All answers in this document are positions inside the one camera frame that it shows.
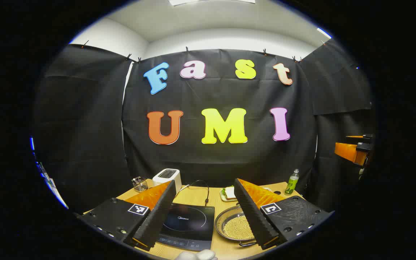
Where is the pale green sandwich plate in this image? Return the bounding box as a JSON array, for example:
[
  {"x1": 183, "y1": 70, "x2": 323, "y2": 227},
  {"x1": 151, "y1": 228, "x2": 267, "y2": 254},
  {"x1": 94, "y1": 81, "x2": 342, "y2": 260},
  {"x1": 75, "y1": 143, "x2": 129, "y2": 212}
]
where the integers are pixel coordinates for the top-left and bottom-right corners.
[{"x1": 220, "y1": 188, "x2": 238, "y2": 203}]

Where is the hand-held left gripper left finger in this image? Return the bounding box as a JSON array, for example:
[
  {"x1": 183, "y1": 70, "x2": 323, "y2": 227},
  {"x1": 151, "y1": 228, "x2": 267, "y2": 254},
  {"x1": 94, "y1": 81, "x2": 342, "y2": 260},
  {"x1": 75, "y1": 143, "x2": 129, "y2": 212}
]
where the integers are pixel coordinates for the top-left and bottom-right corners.
[{"x1": 76, "y1": 179, "x2": 177, "y2": 252}]

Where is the metal wire rack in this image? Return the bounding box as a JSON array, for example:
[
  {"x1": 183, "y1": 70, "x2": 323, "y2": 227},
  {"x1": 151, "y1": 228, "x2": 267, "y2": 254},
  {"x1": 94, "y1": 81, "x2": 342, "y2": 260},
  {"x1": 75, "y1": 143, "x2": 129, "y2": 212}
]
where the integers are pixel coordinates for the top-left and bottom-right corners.
[{"x1": 132, "y1": 177, "x2": 148, "y2": 192}]

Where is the stainless steel pot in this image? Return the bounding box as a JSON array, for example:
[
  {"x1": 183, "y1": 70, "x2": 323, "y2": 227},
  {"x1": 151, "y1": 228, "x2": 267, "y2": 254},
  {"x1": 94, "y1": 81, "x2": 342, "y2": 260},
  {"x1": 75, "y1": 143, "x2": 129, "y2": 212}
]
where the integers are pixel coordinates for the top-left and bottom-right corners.
[{"x1": 214, "y1": 205, "x2": 263, "y2": 247}]

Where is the black induction cooktop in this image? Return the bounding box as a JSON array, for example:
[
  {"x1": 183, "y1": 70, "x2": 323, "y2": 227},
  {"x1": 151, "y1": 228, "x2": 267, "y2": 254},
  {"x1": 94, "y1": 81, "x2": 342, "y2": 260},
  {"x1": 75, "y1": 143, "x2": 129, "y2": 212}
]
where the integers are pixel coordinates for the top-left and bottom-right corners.
[{"x1": 156, "y1": 202, "x2": 216, "y2": 252}]

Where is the green drink bottle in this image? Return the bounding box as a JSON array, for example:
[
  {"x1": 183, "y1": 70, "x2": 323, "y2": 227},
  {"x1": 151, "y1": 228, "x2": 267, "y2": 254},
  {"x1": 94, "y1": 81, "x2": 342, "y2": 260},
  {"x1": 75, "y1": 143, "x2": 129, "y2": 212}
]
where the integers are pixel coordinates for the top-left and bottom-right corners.
[{"x1": 285, "y1": 169, "x2": 299, "y2": 195}]

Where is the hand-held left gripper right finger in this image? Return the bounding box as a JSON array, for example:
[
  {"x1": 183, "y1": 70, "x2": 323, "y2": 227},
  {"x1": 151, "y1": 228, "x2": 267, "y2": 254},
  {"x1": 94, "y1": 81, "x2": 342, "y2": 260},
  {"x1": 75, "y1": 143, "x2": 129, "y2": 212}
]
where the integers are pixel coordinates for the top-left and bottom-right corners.
[{"x1": 234, "y1": 178, "x2": 335, "y2": 250}]

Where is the pile of soybeans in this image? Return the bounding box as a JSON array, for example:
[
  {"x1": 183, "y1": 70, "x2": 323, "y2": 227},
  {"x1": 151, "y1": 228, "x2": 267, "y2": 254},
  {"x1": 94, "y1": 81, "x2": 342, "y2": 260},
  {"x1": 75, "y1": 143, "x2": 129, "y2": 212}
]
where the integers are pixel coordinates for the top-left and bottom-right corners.
[{"x1": 222, "y1": 214, "x2": 255, "y2": 241}]

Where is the black power cable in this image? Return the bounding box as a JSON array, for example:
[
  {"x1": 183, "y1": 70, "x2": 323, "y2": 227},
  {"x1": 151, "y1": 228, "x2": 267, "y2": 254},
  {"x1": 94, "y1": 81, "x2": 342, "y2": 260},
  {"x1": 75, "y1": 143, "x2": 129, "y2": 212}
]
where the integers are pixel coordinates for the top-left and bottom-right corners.
[{"x1": 186, "y1": 179, "x2": 211, "y2": 206}]

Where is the white printed board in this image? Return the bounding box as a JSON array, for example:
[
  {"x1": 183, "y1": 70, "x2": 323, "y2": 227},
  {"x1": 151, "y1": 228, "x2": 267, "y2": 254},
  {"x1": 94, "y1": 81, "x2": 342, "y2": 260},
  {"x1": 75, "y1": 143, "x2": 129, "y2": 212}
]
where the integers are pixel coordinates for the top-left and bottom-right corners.
[{"x1": 30, "y1": 136, "x2": 69, "y2": 210}]

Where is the white toaster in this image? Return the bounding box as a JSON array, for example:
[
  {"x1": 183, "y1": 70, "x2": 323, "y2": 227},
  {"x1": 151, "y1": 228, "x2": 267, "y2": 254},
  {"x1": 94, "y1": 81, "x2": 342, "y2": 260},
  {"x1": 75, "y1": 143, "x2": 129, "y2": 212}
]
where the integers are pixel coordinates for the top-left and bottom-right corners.
[{"x1": 152, "y1": 168, "x2": 182, "y2": 194}]

